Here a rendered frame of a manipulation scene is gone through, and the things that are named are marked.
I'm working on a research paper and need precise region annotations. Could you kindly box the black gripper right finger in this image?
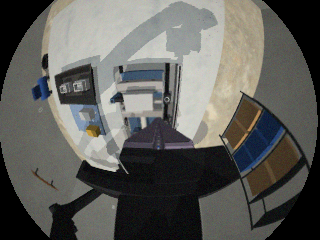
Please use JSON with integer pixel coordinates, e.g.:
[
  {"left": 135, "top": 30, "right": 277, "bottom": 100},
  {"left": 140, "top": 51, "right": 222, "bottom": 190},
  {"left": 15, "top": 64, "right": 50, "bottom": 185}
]
[{"left": 158, "top": 117, "right": 195, "bottom": 150}]

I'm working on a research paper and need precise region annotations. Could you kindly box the yellow rectangular block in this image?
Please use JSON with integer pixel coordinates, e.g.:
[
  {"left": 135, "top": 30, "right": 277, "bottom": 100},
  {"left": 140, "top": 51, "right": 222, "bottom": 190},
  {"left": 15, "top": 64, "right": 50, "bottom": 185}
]
[{"left": 86, "top": 125, "right": 101, "bottom": 137}]

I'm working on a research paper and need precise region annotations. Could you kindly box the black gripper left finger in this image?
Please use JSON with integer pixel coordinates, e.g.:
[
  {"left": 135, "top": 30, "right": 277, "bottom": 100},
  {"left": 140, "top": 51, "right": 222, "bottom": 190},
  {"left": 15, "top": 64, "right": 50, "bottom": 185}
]
[{"left": 122, "top": 117, "right": 158, "bottom": 150}]

